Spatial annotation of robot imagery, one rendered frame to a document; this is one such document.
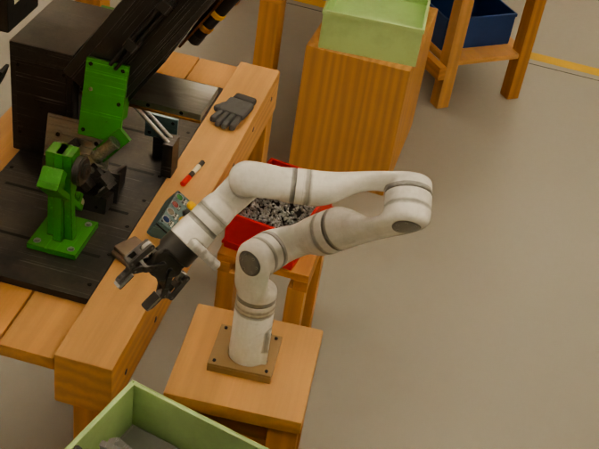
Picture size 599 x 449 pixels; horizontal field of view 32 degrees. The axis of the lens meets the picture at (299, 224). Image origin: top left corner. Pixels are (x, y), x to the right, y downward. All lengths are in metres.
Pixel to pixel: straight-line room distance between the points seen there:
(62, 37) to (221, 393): 1.08
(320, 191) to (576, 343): 2.29
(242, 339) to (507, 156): 2.90
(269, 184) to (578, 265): 2.70
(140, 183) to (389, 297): 1.45
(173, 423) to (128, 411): 0.11
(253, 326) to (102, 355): 0.34
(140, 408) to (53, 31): 1.12
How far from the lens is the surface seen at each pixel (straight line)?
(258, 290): 2.32
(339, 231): 2.11
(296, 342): 2.58
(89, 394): 2.48
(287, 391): 2.46
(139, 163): 3.03
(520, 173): 5.02
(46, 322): 2.54
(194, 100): 2.89
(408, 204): 2.00
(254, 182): 1.99
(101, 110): 2.79
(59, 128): 2.87
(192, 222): 2.00
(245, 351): 2.44
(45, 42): 2.90
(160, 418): 2.30
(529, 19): 5.41
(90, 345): 2.46
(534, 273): 4.42
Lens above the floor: 2.61
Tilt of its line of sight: 37 degrees down
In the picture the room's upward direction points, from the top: 9 degrees clockwise
